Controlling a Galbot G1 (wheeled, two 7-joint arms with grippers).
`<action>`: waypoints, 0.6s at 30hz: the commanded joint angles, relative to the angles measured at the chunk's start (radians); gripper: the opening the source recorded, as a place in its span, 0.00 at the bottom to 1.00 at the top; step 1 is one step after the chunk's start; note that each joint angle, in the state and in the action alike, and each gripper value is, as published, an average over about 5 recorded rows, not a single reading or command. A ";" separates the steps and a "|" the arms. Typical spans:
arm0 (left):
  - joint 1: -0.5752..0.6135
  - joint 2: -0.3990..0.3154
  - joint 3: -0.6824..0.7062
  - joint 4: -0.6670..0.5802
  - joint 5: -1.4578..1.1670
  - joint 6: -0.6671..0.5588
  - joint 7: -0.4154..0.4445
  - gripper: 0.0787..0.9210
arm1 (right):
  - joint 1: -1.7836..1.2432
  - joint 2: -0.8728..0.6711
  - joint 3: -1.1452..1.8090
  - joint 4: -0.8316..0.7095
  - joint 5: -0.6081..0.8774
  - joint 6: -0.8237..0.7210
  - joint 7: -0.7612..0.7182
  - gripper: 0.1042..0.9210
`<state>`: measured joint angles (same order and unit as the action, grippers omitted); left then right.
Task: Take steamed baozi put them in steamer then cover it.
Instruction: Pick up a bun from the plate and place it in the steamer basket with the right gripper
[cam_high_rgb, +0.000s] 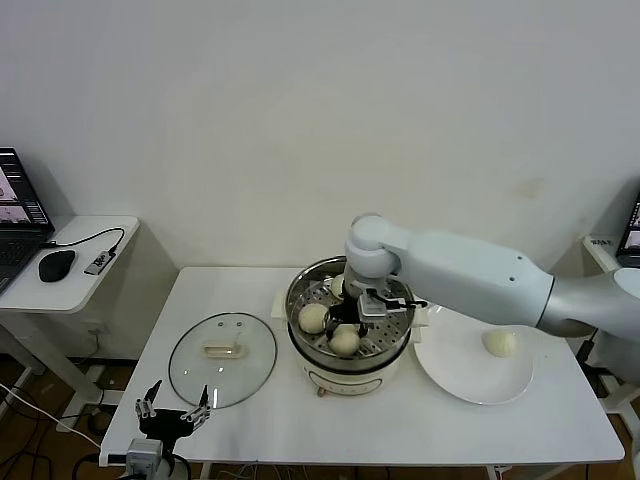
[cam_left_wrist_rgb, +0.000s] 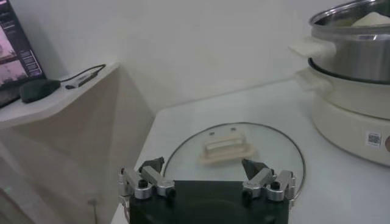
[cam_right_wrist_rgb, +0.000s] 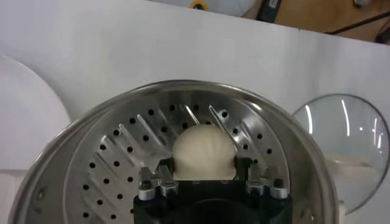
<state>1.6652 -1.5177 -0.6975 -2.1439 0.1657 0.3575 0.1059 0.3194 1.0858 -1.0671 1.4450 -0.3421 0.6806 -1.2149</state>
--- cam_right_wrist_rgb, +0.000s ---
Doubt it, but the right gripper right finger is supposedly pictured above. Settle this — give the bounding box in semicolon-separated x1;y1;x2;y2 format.
235;156;289;201

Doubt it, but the black box device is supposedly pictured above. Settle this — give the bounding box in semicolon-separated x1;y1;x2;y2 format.
255;0;283;24

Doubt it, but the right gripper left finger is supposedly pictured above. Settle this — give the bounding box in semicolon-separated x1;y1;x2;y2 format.
138;157;179;201

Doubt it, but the round glass pot lid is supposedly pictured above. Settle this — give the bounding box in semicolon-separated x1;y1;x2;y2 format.
292;93;390;215

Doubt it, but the stainless steel steamer basket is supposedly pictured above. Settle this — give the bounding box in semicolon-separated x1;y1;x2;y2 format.
7;79;341;224

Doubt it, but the yellow emergency stop button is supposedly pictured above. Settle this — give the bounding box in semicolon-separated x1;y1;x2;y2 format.
188;0;211;12

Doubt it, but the white steamed baozi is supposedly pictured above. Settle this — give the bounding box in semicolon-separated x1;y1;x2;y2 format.
172;124;238;181

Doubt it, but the round white plate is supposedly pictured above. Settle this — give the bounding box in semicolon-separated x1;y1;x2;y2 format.
0;54;73;171

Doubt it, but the black floor cable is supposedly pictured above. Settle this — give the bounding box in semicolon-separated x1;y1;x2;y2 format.
324;10;390;36

